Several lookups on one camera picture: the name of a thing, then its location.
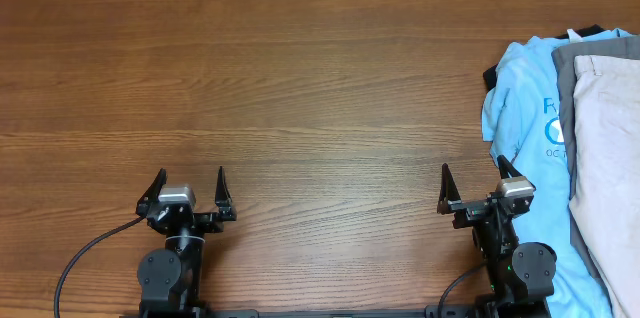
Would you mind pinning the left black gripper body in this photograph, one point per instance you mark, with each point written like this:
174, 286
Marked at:
206, 223

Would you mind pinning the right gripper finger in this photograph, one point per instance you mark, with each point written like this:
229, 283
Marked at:
449, 197
506, 169

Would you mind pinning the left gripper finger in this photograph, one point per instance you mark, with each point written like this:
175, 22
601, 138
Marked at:
223, 200
151, 195

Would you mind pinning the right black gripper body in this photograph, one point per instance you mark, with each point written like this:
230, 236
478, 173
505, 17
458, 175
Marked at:
472, 209

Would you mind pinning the beige shorts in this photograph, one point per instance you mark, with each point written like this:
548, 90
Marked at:
606, 200

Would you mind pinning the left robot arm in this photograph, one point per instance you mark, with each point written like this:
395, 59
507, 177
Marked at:
170, 277

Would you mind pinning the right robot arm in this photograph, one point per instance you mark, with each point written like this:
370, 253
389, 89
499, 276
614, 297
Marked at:
520, 274

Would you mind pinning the light blue t-shirt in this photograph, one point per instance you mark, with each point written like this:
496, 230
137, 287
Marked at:
520, 119

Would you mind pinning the grey garment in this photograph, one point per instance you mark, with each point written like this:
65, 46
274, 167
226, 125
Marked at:
563, 58

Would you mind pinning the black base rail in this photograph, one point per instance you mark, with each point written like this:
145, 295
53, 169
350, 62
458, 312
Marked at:
430, 311

